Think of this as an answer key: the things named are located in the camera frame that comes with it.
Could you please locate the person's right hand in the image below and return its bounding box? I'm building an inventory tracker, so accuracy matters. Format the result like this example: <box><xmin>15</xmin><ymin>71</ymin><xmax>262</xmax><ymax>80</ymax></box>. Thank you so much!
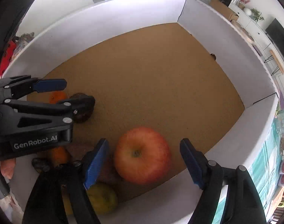
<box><xmin>0</xmin><ymin>158</ymin><xmax>16</xmax><ymax>180</ymax></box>

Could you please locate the purple sweet potato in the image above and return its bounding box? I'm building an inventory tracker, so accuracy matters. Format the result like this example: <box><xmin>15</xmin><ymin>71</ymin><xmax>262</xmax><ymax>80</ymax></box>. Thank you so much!
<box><xmin>69</xmin><ymin>143</ymin><xmax>124</xmax><ymax>187</ymax></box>

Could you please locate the white cardboard box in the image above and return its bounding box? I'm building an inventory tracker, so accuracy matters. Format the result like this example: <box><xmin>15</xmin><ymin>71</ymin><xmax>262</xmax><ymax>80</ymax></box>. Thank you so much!
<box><xmin>4</xmin><ymin>0</ymin><xmax>278</xmax><ymax>223</ymax></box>

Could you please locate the black television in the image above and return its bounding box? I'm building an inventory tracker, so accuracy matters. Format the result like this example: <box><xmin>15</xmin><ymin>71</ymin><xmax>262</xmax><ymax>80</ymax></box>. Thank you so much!
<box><xmin>266</xmin><ymin>18</ymin><xmax>284</xmax><ymax>57</ymax></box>

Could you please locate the dark water chestnut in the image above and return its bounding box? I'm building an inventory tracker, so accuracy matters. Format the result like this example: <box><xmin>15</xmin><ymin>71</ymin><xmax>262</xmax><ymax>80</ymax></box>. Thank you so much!
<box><xmin>31</xmin><ymin>157</ymin><xmax>52</xmax><ymax>173</ymax></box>
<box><xmin>70</xmin><ymin>93</ymin><xmax>95</xmax><ymax>123</ymax></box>

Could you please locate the yellow-green round fruit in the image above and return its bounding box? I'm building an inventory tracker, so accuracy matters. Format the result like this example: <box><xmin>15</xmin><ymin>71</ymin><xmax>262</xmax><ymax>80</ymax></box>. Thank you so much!
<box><xmin>61</xmin><ymin>183</ymin><xmax>118</xmax><ymax>216</ymax></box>

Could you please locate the green potted plant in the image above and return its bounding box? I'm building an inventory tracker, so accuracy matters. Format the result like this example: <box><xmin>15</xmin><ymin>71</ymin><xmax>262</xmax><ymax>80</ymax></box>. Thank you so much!
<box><xmin>250</xmin><ymin>8</ymin><xmax>264</xmax><ymax>22</ymax></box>

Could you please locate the green white plaid tablecloth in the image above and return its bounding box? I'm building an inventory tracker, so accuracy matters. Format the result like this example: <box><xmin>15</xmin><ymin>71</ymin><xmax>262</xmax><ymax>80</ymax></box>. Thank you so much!
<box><xmin>247</xmin><ymin>118</ymin><xmax>282</xmax><ymax>214</ymax></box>

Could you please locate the red flower vase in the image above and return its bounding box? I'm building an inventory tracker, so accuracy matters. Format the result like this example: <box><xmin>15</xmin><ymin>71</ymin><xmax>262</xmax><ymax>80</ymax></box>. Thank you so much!
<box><xmin>238</xmin><ymin>0</ymin><xmax>251</xmax><ymax>10</ymax></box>

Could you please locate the small orange tangerine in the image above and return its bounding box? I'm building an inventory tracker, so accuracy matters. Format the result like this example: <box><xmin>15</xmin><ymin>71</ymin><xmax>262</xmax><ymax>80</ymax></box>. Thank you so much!
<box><xmin>49</xmin><ymin>146</ymin><xmax>72</xmax><ymax>167</ymax></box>
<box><xmin>49</xmin><ymin>91</ymin><xmax>68</xmax><ymax>104</ymax></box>

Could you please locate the large red apple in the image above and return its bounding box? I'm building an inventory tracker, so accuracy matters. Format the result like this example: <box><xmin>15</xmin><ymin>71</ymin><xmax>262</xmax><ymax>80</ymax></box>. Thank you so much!
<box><xmin>113</xmin><ymin>127</ymin><xmax>171</xmax><ymax>185</ymax></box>

